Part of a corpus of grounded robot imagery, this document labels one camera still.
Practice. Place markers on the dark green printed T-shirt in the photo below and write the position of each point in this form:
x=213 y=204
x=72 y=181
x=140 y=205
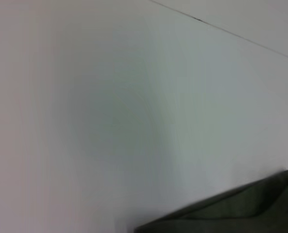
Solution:
x=231 y=213

